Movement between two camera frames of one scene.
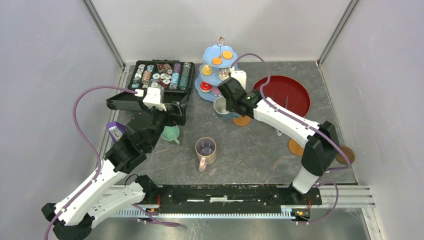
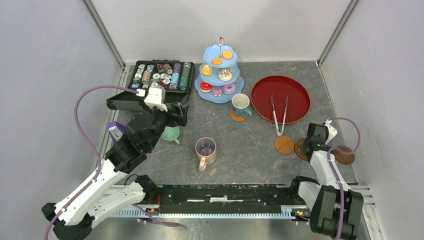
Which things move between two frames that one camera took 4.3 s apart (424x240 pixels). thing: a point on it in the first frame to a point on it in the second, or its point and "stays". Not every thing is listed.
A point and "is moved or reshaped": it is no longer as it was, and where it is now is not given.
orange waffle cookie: x=217 y=61 stays
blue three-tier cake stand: x=220 y=59 stays
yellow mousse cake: x=207 y=69 stays
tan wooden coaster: x=295 y=148 is moved or reshaped
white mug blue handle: x=219 y=105 is moved or reshaped
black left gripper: x=179 y=118 stays
